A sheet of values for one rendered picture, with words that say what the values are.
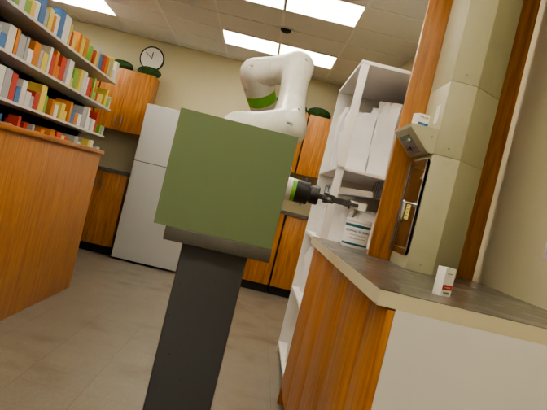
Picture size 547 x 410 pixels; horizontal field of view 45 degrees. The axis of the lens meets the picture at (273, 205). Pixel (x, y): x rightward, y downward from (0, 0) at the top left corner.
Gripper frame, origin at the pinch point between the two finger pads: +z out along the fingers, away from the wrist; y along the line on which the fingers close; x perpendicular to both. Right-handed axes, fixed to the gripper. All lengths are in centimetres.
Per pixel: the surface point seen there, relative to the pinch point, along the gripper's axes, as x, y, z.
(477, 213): -10, 32, 58
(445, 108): -46, -4, 23
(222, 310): 41, -66, -42
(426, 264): 15.8, -5.2, 31.7
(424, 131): -35.2, -4.6, 17.5
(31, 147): 13, 111, -172
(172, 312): 45, -68, -56
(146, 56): -117, 548, -217
